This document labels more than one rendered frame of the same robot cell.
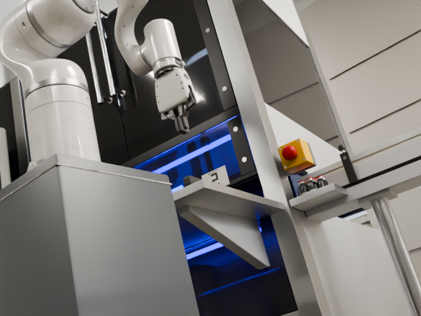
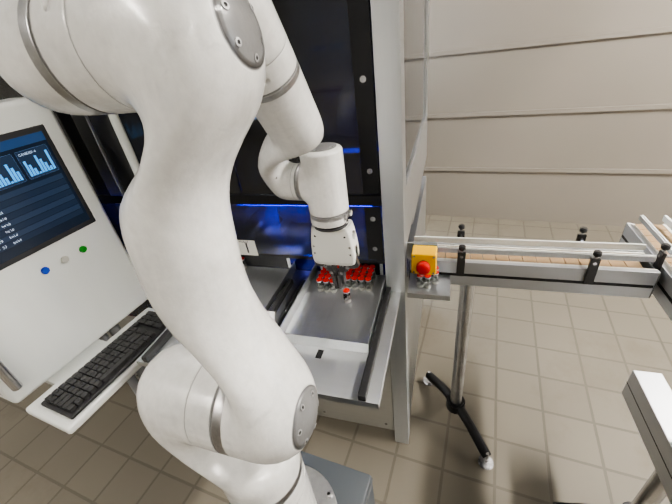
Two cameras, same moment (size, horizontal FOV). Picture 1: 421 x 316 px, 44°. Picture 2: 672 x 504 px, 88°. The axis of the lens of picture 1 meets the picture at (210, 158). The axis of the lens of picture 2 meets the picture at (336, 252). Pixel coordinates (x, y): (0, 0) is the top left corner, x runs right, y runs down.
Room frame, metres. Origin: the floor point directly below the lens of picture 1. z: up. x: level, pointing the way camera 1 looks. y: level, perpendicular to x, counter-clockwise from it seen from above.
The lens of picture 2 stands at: (0.55, 0.13, 1.60)
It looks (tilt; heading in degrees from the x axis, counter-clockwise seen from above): 32 degrees down; 353
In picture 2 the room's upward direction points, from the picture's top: 8 degrees counter-clockwise
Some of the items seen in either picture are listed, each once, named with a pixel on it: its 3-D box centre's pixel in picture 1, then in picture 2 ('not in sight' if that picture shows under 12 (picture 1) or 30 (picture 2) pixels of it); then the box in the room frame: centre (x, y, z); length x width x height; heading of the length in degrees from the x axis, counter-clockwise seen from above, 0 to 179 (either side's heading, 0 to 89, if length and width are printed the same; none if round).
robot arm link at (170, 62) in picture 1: (169, 70); (331, 215); (1.21, 0.05, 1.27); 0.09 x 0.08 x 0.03; 62
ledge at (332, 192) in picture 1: (321, 198); (429, 283); (1.40, -0.27, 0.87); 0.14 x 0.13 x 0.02; 153
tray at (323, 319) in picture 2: not in sight; (338, 301); (1.38, 0.04, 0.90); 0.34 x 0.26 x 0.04; 153
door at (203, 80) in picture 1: (163, 57); (288, 83); (1.51, 0.07, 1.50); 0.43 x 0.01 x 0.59; 63
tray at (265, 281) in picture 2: not in sight; (241, 292); (1.53, 0.35, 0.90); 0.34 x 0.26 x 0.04; 153
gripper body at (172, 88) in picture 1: (173, 90); (333, 240); (1.22, 0.05, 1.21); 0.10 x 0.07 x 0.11; 62
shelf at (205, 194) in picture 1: (147, 243); (281, 318); (1.39, 0.23, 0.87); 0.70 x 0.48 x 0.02; 63
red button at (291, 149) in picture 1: (290, 153); (423, 267); (1.33, -0.21, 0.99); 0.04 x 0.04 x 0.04; 63
